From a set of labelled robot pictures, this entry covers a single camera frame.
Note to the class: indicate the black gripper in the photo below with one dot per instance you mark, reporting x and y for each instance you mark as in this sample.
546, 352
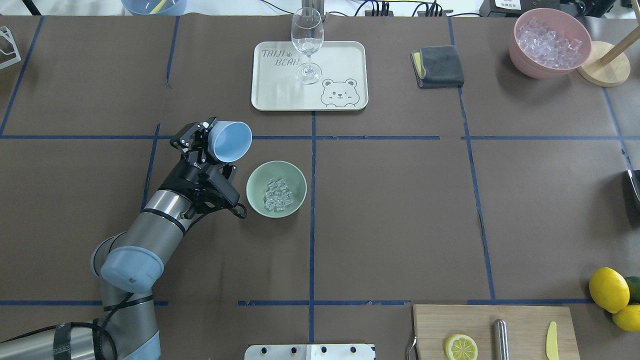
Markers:
186, 176

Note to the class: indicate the light blue cup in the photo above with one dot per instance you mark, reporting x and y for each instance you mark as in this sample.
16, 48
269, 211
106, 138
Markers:
228, 141

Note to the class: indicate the green bowl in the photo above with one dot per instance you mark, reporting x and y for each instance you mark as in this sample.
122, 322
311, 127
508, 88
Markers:
274, 170

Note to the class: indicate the ice cubes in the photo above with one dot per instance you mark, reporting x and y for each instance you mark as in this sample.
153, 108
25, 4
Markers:
278, 195

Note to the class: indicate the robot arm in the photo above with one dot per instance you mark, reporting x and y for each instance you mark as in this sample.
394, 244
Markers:
129, 264

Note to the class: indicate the blue bowl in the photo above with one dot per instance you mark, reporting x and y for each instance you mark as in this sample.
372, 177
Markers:
143, 7

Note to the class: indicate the pink bowl with ice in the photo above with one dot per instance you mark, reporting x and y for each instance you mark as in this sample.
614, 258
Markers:
548, 43

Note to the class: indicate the metal ice scoop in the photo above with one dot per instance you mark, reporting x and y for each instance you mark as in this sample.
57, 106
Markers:
631, 189

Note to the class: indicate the yellow plastic fork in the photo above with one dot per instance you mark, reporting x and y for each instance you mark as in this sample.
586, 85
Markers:
158, 7

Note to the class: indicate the cream bear tray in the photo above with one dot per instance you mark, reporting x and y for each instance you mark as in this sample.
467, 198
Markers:
343, 85

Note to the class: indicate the clear wine glass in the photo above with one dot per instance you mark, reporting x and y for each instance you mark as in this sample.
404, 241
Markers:
307, 36

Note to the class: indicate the half lemon slice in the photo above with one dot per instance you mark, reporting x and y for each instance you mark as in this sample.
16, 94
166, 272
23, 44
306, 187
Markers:
460, 346

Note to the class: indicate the steel muddler black cap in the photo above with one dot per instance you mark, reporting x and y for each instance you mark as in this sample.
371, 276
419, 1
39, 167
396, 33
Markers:
501, 340

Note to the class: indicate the wooden cutting board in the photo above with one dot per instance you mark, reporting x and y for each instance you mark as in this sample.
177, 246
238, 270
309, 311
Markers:
526, 329

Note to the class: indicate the wooden stand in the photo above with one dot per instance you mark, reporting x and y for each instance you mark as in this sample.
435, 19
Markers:
607, 64

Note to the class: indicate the yellow plastic knife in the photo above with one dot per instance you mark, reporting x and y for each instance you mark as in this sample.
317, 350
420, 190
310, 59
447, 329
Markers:
551, 342

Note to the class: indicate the yellow lemon front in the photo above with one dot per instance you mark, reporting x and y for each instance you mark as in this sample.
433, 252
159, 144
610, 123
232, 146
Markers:
609, 290

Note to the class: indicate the yellow lemon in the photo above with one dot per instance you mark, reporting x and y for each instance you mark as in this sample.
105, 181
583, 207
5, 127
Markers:
628, 318
609, 290

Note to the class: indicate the green avocado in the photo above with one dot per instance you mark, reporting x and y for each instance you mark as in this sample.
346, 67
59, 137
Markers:
633, 284

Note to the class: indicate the yellow lemon back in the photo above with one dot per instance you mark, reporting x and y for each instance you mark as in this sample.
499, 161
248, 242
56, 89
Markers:
628, 318

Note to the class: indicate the white wire cup rack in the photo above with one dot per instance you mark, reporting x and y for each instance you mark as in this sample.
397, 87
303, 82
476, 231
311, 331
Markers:
9, 52

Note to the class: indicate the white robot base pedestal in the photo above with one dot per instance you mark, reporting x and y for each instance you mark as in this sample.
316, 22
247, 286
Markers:
340, 351

